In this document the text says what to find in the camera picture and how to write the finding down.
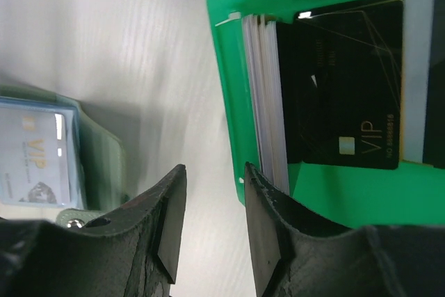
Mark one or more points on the stack of cards in bin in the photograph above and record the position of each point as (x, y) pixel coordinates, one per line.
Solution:
(271, 49)

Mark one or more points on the silver VIP card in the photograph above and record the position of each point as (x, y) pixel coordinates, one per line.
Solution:
(38, 158)

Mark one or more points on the green plastic card bin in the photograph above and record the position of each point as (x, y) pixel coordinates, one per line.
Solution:
(411, 194)

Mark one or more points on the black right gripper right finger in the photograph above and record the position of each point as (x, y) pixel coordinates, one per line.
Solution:
(297, 252)

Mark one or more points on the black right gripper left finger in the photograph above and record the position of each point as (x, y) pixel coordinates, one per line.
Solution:
(130, 251)

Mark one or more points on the sage green leather card holder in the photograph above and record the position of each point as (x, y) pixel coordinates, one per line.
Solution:
(102, 157)

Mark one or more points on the black VIP card gold print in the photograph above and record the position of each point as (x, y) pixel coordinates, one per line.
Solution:
(349, 89)

